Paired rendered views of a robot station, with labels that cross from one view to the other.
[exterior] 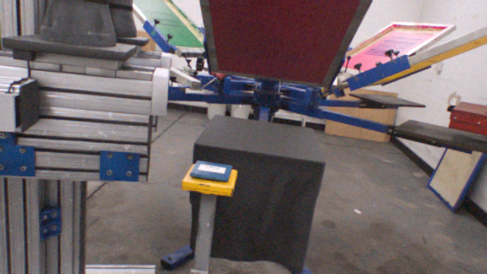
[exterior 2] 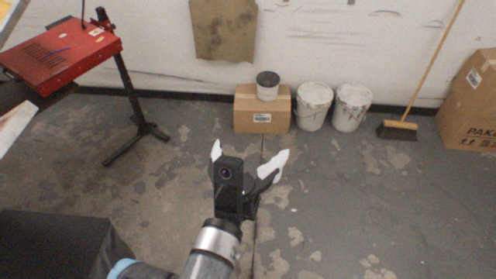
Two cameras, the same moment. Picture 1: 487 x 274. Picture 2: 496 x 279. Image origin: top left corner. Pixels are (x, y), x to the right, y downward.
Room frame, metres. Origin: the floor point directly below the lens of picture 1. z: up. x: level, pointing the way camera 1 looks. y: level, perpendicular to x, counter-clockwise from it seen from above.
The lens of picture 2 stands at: (0.58, 0.28, 2.16)
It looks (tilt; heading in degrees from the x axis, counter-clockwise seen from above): 51 degrees down; 273
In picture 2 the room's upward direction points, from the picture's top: straight up
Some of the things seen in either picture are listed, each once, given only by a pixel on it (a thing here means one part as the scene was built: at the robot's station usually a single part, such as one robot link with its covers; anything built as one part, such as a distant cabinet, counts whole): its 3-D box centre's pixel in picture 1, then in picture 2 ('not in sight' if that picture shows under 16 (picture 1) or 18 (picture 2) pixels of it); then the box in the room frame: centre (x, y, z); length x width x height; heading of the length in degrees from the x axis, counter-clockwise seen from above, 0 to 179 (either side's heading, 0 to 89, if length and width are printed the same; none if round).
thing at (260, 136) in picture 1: (261, 135); (29, 265); (1.44, -0.07, 0.95); 0.48 x 0.44 x 0.01; 178
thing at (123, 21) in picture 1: (114, 19); not in sight; (1.33, 0.49, 1.31); 0.15 x 0.15 x 0.10
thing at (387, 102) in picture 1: (343, 102); not in sight; (2.87, -0.71, 0.91); 1.34 x 0.40 x 0.08; 118
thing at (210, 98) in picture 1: (176, 96); not in sight; (2.27, 0.44, 0.90); 1.24 x 0.06 x 0.06; 118
